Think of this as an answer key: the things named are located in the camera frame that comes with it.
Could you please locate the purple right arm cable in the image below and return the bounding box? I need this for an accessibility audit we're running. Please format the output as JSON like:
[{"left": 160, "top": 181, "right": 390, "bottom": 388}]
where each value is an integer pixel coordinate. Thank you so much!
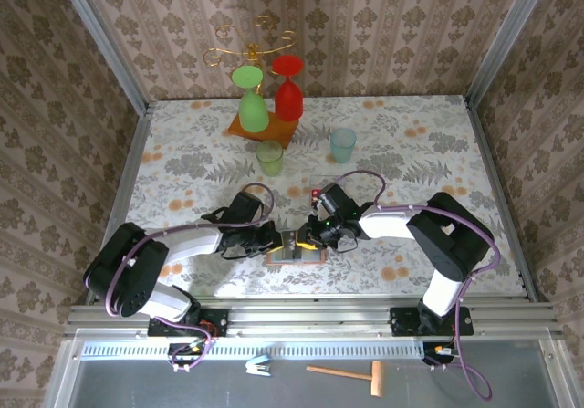
[{"left": 335, "top": 169, "right": 502, "bottom": 403}]

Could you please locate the blue stapler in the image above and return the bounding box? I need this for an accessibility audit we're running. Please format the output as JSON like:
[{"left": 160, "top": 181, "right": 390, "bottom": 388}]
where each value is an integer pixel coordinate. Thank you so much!
[{"left": 245, "top": 355, "right": 274, "bottom": 377}]

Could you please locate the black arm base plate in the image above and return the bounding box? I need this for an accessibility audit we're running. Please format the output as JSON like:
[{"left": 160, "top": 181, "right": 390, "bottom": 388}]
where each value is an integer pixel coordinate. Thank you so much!
[
  {"left": 147, "top": 308, "right": 229, "bottom": 338},
  {"left": 390, "top": 306, "right": 475, "bottom": 338}
]

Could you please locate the gold glass rack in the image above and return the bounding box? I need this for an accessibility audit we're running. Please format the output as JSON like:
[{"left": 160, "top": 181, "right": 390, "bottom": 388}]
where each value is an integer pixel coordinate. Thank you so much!
[{"left": 203, "top": 14, "right": 300, "bottom": 150}]

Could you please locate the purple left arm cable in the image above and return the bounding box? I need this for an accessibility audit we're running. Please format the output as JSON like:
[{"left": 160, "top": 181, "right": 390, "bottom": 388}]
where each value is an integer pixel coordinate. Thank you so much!
[{"left": 103, "top": 182, "right": 275, "bottom": 372}]

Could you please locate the green plastic cup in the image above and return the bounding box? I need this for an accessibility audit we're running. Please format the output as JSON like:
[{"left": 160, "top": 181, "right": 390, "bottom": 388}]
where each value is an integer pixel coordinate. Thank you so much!
[{"left": 255, "top": 140, "right": 285, "bottom": 176}]

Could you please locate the red wine glass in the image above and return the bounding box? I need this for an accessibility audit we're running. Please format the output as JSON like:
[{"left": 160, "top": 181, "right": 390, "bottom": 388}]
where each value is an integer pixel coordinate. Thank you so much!
[{"left": 272, "top": 55, "right": 305, "bottom": 122}]

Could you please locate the green wine glass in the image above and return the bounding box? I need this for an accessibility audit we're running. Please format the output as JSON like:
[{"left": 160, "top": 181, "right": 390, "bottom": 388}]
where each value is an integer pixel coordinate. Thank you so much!
[{"left": 231, "top": 64, "right": 269, "bottom": 133}]

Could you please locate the wooden mallet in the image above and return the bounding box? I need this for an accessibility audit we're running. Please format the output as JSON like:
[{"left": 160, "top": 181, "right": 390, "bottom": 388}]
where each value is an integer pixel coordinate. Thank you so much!
[{"left": 305, "top": 360, "right": 385, "bottom": 398}]

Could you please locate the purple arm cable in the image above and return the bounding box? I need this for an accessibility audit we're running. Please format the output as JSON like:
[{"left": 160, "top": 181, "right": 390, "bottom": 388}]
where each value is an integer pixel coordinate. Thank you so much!
[
  {"left": 335, "top": 169, "right": 502, "bottom": 403},
  {"left": 103, "top": 182, "right": 275, "bottom": 372}
]

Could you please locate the aluminium frame post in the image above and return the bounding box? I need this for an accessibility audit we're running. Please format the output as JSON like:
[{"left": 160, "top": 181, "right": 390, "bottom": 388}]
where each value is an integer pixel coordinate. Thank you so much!
[
  {"left": 464, "top": 0, "right": 557, "bottom": 106},
  {"left": 52, "top": 0, "right": 151, "bottom": 116}
]

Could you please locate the perforated metal cable duct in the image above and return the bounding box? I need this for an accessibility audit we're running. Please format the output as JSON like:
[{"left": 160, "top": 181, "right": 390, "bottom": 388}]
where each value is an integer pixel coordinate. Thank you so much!
[{"left": 80, "top": 340, "right": 428, "bottom": 361}]

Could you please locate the aluminium frame rail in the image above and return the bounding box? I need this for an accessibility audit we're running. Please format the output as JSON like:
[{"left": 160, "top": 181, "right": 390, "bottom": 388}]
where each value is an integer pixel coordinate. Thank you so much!
[
  {"left": 85, "top": 101, "right": 154, "bottom": 307},
  {"left": 63, "top": 296, "right": 567, "bottom": 339},
  {"left": 464, "top": 97, "right": 548, "bottom": 304}
]

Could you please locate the black cable connector block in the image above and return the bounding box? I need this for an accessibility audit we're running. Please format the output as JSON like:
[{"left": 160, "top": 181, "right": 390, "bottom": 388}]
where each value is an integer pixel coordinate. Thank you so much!
[
  {"left": 422, "top": 341, "right": 457, "bottom": 367},
  {"left": 167, "top": 341, "right": 212, "bottom": 367}
]

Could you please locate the tan leather card holder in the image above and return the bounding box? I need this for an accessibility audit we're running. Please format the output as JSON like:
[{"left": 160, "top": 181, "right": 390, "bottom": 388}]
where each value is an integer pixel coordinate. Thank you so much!
[{"left": 266, "top": 228, "right": 327, "bottom": 267}]

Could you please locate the metal tray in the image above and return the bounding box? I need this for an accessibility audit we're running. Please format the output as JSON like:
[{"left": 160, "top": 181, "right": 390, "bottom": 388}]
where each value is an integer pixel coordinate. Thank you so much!
[{"left": 43, "top": 330, "right": 584, "bottom": 408}]

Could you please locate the teal plastic cup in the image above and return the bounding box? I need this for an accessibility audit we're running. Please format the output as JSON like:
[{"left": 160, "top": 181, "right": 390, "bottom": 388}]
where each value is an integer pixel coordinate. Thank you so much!
[{"left": 329, "top": 127, "right": 358, "bottom": 165}]

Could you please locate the floral patterned tablecloth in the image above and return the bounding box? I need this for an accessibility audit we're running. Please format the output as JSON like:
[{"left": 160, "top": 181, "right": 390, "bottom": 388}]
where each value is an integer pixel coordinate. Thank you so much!
[{"left": 125, "top": 95, "right": 526, "bottom": 298}]

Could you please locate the grey card with white mark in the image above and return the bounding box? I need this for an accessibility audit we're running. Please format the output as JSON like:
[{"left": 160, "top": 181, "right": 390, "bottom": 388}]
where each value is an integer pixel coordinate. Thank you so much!
[{"left": 280, "top": 232, "right": 298, "bottom": 263}]

